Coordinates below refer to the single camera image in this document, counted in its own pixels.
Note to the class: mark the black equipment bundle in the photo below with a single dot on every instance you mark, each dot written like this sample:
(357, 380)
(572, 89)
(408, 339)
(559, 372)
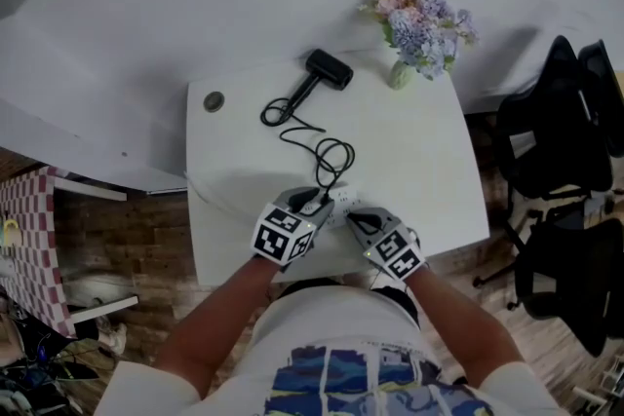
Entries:
(39, 380)

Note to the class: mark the black office chair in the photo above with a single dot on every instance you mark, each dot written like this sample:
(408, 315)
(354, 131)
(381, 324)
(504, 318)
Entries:
(546, 146)
(560, 287)

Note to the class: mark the pale green vase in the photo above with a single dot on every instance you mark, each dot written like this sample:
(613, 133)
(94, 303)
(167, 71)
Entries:
(401, 75)

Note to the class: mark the person's right forearm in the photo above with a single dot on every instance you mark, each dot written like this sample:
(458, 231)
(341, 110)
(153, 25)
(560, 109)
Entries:
(463, 331)

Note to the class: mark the person's black trousers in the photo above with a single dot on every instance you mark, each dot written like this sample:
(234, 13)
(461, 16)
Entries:
(412, 307)

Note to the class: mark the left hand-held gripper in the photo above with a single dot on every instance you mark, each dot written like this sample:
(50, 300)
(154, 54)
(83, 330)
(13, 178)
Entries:
(278, 236)

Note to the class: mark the pink checkered table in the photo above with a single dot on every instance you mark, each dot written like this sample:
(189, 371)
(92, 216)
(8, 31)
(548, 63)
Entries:
(34, 229)

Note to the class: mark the black cable plug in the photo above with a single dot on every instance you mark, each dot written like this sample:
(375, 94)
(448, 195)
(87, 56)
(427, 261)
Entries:
(325, 199)

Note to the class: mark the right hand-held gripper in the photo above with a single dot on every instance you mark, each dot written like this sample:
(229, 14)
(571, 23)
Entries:
(395, 253)

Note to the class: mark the person's left forearm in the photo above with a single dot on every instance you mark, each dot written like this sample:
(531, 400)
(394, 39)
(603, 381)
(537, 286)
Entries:
(219, 321)

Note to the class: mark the yellow cup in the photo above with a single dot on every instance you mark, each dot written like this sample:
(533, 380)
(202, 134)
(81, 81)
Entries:
(12, 234)

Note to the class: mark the person's white printed shirt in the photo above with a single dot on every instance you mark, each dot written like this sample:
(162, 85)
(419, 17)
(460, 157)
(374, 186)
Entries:
(341, 331)

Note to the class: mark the white power strip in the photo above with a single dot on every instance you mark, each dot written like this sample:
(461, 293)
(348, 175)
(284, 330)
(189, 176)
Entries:
(347, 202)

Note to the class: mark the purple artificial flower bunch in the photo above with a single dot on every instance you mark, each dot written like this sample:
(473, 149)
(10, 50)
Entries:
(419, 24)

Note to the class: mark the black hair dryer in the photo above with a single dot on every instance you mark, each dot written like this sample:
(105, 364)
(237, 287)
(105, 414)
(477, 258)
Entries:
(331, 68)

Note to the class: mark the white square table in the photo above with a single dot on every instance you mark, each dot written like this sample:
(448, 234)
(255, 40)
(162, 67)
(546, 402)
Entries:
(404, 151)

